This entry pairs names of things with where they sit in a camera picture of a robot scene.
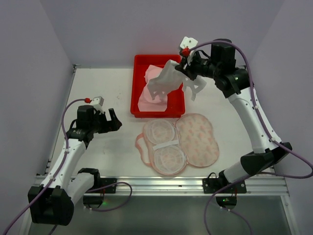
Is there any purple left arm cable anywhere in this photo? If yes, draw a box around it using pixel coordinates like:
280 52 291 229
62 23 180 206
3 97 133 235

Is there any white bra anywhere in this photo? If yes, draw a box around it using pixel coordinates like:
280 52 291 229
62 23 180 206
148 60 206 101

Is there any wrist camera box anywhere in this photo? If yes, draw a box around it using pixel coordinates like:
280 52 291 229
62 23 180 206
179 36 198 57
90 96 104 110

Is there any red plastic tray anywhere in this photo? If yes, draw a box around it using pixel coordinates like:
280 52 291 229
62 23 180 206
130 54 185 118

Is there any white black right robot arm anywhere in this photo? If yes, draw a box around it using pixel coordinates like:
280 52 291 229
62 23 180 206
175 37 292 187

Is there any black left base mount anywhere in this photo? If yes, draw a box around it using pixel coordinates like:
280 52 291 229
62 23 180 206
83 178 117 208

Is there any aluminium mounting rail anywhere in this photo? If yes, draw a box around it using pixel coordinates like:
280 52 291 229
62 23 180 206
31 176 288 196

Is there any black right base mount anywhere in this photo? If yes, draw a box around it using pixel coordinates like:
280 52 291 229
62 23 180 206
202 172 247 210

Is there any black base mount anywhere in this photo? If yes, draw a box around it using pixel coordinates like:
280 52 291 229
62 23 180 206
83 178 117 208
202 172 247 210

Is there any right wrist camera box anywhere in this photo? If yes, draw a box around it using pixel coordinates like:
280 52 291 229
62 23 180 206
179 36 198 57

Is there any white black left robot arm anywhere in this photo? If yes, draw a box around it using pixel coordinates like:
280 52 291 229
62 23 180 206
28 105 122 226

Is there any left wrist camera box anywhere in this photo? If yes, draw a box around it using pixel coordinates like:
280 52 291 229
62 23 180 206
90 96 104 110

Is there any pink bra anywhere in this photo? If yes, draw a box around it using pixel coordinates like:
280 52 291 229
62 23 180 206
138 65 168 112

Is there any pink tulip mesh laundry bag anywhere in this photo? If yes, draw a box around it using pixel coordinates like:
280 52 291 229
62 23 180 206
135 113 220 176

